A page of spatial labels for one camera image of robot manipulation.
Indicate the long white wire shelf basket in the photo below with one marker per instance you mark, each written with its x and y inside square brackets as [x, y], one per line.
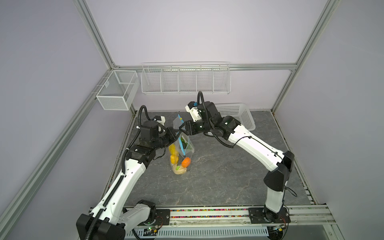
[186, 78]

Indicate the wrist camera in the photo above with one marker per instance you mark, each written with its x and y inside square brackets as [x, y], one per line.
[161, 120]
[192, 109]

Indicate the clear zip top bag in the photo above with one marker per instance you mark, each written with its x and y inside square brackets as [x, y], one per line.
[181, 152]

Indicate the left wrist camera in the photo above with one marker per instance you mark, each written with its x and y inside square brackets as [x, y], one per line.
[161, 120]

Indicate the yellow toy banana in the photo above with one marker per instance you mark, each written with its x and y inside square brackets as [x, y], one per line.
[173, 151]

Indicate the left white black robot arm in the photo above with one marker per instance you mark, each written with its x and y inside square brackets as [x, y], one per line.
[135, 161]

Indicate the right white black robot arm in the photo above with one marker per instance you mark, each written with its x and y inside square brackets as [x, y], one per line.
[232, 133]

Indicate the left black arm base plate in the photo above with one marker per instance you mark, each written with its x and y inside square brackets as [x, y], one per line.
[161, 217]

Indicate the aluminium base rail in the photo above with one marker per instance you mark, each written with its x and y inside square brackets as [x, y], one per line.
[210, 216]

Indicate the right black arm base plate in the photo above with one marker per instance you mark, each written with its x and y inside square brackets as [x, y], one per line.
[261, 215]

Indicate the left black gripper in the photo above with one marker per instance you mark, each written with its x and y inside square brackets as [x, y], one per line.
[169, 131]

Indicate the small white mesh box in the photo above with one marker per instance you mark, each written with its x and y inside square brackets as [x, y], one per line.
[119, 90]

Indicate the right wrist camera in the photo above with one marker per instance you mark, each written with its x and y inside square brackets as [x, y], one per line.
[192, 109]

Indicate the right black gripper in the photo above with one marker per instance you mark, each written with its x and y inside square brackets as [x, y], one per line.
[190, 128]

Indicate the white plastic perforated basket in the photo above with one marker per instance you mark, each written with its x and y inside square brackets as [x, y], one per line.
[240, 112]

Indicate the orange toy carrot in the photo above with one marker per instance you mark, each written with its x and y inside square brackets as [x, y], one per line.
[186, 162]

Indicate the beige round toy bun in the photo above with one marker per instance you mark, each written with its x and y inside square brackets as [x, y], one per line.
[179, 170]

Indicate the green leafy toy vegetable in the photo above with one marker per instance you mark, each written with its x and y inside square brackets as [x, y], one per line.
[186, 145]

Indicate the yellow toy lemon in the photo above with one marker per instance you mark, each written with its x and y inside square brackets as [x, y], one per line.
[174, 159]

